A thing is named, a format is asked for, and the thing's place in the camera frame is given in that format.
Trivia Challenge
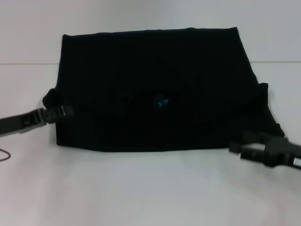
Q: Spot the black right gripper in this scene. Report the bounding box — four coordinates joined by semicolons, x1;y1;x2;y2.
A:
229;131;301;171

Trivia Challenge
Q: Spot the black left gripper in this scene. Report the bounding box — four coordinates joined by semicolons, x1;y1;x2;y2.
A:
0;105;74;137

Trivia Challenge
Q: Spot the black t-shirt with FREE print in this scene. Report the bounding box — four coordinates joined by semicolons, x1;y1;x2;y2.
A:
42;27;285;153

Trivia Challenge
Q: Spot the dark red left arm cable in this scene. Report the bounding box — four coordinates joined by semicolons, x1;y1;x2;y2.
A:
0;148;12;163

